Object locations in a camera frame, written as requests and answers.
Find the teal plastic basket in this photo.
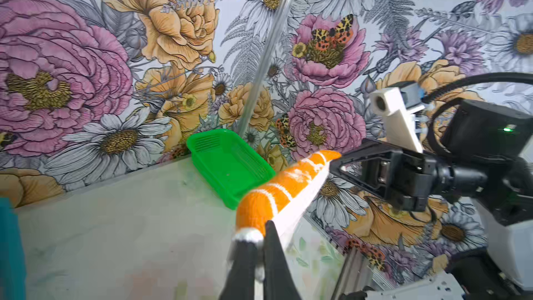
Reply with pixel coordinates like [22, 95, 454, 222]
[1, 198, 26, 300]

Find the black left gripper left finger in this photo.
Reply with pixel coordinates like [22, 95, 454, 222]
[219, 241, 258, 300]

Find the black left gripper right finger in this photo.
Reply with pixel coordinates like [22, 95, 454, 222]
[263, 220, 301, 300]

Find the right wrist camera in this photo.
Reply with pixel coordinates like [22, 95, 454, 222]
[369, 81, 425, 153]

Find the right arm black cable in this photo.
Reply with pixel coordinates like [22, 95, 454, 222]
[420, 71, 533, 159]

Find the green plastic basket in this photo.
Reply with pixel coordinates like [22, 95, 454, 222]
[187, 129, 276, 210]

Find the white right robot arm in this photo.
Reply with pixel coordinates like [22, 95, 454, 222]
[331, 99, 532, 294]

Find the orange patterned towel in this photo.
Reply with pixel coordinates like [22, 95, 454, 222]
[233, 150, 341, 249]

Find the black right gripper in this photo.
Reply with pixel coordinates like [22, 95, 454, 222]
[330, 99, 532, 225]

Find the right aluminium frame post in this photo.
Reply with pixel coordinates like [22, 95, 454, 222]
[237, 0, 293, 137]

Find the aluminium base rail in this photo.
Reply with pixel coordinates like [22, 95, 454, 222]
[330, 247, 373, 300]

